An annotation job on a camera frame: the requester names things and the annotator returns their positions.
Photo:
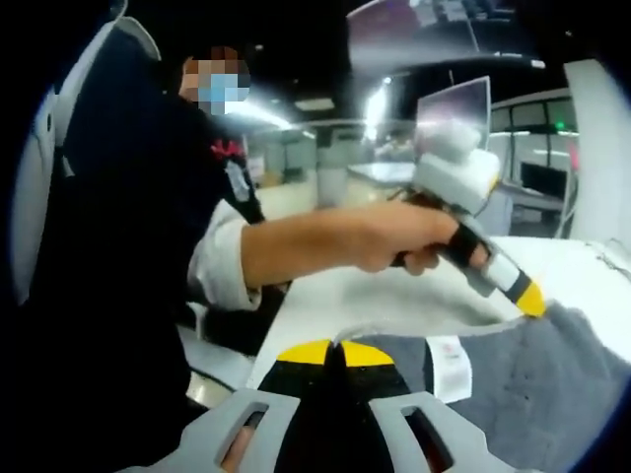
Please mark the grey towel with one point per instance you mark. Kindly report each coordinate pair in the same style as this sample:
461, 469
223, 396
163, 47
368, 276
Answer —
542, 394

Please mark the person's left hand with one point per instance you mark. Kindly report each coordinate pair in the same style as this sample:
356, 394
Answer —
394, 231

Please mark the black desktop monitor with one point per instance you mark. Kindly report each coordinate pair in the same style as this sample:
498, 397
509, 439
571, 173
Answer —
542, 180

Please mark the green exit sign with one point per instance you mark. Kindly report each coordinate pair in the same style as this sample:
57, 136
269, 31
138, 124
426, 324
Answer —
559, 123

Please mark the pink tag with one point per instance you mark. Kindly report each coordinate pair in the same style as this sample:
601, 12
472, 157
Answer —
573, 155

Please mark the person's dark clothed torso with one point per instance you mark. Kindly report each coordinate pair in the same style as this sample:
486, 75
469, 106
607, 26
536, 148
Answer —
123, 246

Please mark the white chest device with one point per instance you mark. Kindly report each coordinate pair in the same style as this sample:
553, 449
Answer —
29, 197

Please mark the hanging wall monitor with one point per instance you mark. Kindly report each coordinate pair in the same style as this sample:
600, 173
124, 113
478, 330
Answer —
409, 29

